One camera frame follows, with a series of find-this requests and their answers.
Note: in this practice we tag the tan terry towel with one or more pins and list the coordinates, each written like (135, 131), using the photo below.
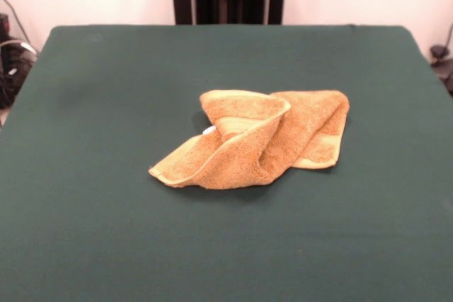
(247, 146)

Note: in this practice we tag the small black box red light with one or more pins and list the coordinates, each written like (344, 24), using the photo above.
(3, 26)

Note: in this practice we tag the dark green tablecloth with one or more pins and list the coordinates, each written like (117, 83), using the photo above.
(106, 227)

